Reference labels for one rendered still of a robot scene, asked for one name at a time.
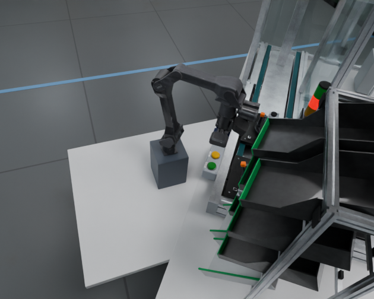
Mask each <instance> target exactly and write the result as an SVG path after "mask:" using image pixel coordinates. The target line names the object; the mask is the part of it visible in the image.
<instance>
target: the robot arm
mask: <svg viewBox="0 0 374 299"><path fill-rule="evenodd" d="M179 80H182V81H185V82H188V83H190V84H193V85H197V86H199V87H202V88H206V89H208V90H211V91H213V92H215V93H216V94H217V97H216V98H215V101H219V102H221V103H220V108H219V112H218V115H217V121H216V124H215V126H216V128H214V132H212V134H211V136H210V140H209V143H210V144H212V145H216V146H219V147H223V148H225V147H226V145H227V142H228V139H229V135H230V132H231V131H232V130H233V131H234V132H236V133H238V134H239V135H240V136H243V135H244V134H245V133H246V132H247V131H248V127H249V121H251V122H255V121H256V118H257V115H258V112H259V109H260V108H259V107H260V103H255V102H252V101H249V100H245V98H246V95H247V94H246V92H245V90H244V88H243V84H242V82H241V80H240V79H239V78H237V77H231V76H222V77H218V76H215V75H212V74H209V73H206V72H203V71H200V70H197V69H194V68H191V67H188V66H186V65H185V64H183V63H180V64H178V65H176V66H171V67H170V68H167V69H161V70H160V71H159V72H158V74H157V75H156V76H155V77H154V78H153V80H152V82H151V86H152V88H153V90H154V93H155V94H156V95H158V96H159V98H160V103H161V108H162V111H163V116H164V121H165V124H166V128H165V132H164V134H163V136H162V137H161V139H160V141H159V143H160V147H161V150H162V152H163V155H164V156H167V155H172V154H176V153H178V151H177V148H176V144H177V142H178V141H179V139H180V137H181V136H182V134H183V132H184V129H183V124H180V123H178V122H177V118H176V112H175V107H174V102H173V97H172V90H173V84H174V83H175V82H176V81H179ZM236 109H238V110H236ZM237 114H238V116H236V115H237Z"/></svg>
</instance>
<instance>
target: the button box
mask: <svg viewBox="0 0 374 299"><path fill-rule="evenodd" d="M225 149H226V147H225V148H223V147H219V146H216V145H212V146H211V148H210V151H209V154H208V157H207V160H206V162H205V165H204V168H203V170H202V176H201V177H203V178H206V179H209V180H213V181H215V178H216V176H217V173H218V170H219V167H220V164H221V160H222V158H223V154H224V151H225ZM213 151H217V152H219V153H220V156H219V158H213V157H212V156H211V154H212V152H213ZM209 162H214V163H215V164H216V168H215V169H214V170H210V169H209V168H208V163H209Z"/></svg>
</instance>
